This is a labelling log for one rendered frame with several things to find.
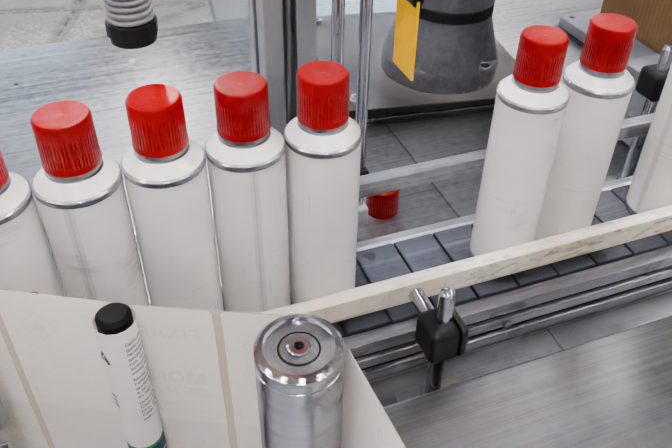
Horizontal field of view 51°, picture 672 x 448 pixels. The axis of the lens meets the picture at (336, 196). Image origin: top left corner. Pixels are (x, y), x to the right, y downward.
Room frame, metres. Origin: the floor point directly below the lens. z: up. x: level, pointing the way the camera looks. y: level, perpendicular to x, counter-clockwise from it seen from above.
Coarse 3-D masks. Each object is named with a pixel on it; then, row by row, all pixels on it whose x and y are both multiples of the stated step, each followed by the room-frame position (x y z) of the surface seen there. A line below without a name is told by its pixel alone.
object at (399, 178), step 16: (624, 128) 0.53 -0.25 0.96; (640, 128) 0.54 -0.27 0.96; (432, 160) 0.48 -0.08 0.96; (448, 160) 0.48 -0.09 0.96; (464, 160) 0.48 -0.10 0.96; (480, 160) 0.48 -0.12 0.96; (368, 176) 0.45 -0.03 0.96; (384, 176) 0.45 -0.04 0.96; (400, 176) 0.45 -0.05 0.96; (416, 176) 0.46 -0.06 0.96; (432, 176) 0.46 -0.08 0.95; (448, 176) 0.47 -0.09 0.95; (368, 192) 0.44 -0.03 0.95; (384, 192) 0.45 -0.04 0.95
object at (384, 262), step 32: (608, 192) 0.54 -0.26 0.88; (384, 256) 0.45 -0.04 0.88; (416, 256) 0.45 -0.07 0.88; (448, 256) 0.45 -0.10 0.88; (576, 256) 0.45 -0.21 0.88; (608, 256) 0.45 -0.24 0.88; (480, 288) 0.41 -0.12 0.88; (512, 288) 0.41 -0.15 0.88; (352, 320) 0.37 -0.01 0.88; (384, 320) 0.37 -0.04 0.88
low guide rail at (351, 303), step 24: (648, 216) 0.46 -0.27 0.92; (552, 240) 0.43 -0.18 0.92; (576, 240) 0.43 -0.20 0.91; (600, 240) 0.44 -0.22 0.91; (624, 240) 0.45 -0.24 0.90; (456, 264) 0.40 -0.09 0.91; (480, 264) 0.40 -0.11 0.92; (504, 264) 0.41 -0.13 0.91; (528, 264) 0.42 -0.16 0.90; (360, 288) 0.37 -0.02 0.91; (384, 288) 0.37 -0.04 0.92; (408, 288) 0.38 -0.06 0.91; (432, 288) 0.39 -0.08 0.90; (456, 288) 0.39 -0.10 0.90; (264, 312) 0.35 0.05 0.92; (288, 312) 0.35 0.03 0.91; (312, 312) 0.35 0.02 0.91; (336, 312) 0.36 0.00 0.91; (360, 312) 0.36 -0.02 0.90
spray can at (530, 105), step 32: (544, 32) 0.46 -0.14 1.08; (544, 64) 0.44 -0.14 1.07; (512, 96) 0.44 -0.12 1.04; (544, 96) 0.44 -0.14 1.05; (512, 128) 0.43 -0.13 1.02; (544, 128) 0.43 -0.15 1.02; (512, 160) 0.43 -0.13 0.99; (544, 160) 0.43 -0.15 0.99; (480, 192) 0.45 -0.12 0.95; (512, 192) 0.43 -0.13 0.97; (544, 192) 0.44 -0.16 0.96; (480, 224) 0.44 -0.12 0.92; (512, 224) 0.43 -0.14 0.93
